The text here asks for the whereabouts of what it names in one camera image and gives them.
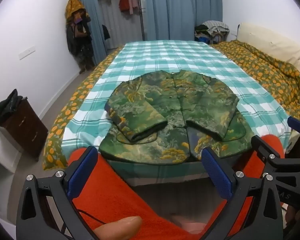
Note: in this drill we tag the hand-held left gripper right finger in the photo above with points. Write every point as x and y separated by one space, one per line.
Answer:
216 172

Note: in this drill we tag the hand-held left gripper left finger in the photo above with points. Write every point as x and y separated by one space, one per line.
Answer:
82 172

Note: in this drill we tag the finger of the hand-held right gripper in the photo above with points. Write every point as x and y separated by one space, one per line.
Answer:
261 145
298 126

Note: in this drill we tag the green printed jacket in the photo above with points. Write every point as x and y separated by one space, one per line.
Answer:
175 105

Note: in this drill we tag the pile of clothes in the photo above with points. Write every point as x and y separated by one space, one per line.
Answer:
212 28

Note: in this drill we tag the person's left hand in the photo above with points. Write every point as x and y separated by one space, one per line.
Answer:
117 227

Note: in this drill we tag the person's orange trousers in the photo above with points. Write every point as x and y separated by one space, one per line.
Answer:
115 192

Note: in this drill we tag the orange floral bed sheet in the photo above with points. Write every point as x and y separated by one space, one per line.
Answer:
265 72

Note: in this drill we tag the dark wooden nightstand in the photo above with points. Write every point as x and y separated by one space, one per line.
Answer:
22 127

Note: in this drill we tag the cream pillow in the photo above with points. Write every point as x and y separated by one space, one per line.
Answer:
270 40

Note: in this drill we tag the dark cloth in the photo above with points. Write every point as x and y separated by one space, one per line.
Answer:
7 105

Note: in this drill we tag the dark hanging coats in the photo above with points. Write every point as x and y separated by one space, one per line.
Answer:
82 50

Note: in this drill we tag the teal checked blanket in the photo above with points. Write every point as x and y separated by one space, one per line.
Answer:
165 55

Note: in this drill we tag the brown handbag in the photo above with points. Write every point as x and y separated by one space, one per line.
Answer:
79 31

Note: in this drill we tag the small dark hanging garment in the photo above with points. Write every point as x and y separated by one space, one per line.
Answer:
106 32

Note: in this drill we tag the wide blue curtain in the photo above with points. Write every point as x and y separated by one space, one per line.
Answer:
177 10

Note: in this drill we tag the narrow blue curtain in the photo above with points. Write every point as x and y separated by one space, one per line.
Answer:
90 5

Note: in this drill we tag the yellow floral cloth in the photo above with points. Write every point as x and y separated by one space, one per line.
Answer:
73 5

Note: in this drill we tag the metal closet pole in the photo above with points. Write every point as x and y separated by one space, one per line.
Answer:
141 10

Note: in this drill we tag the red hanging garment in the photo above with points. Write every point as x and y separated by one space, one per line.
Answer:
123 2

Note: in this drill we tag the white wall plate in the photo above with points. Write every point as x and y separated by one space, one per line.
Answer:
27 52

